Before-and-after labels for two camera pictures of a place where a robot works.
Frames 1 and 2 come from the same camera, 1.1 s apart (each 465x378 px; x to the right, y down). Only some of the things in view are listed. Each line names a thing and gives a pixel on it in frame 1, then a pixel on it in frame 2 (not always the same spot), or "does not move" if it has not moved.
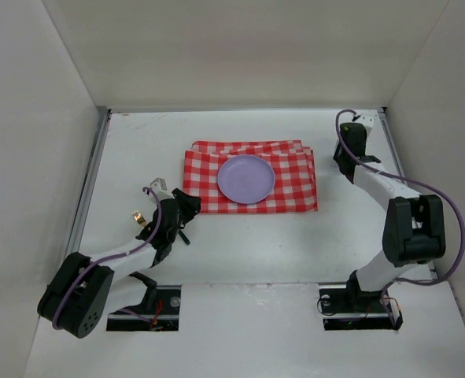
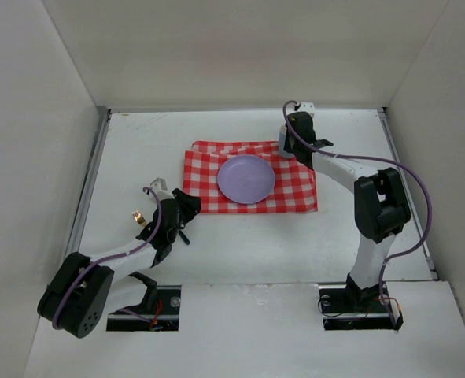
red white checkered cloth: [295, 186] does not move
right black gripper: [352, 138] → [292, 141]
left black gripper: [182, 209] does not move
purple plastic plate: [245, 179] does not move
